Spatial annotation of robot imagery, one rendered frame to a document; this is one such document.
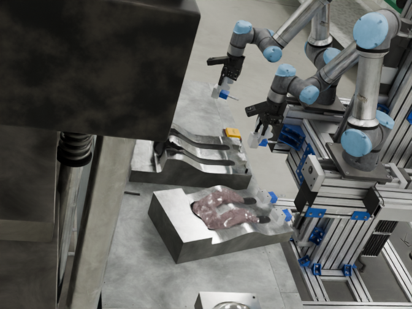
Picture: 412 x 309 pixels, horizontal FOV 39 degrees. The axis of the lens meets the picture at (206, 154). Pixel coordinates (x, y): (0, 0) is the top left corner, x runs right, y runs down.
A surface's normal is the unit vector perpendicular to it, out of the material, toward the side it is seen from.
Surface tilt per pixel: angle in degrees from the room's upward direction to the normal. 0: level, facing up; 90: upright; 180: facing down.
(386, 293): 0
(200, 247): 90
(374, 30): 83
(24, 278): 0
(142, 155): 0
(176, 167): 90
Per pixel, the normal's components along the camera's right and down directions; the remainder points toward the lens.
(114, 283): 0.26, -0.78
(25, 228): 0.18, 0.61
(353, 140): -0.61, 0.44
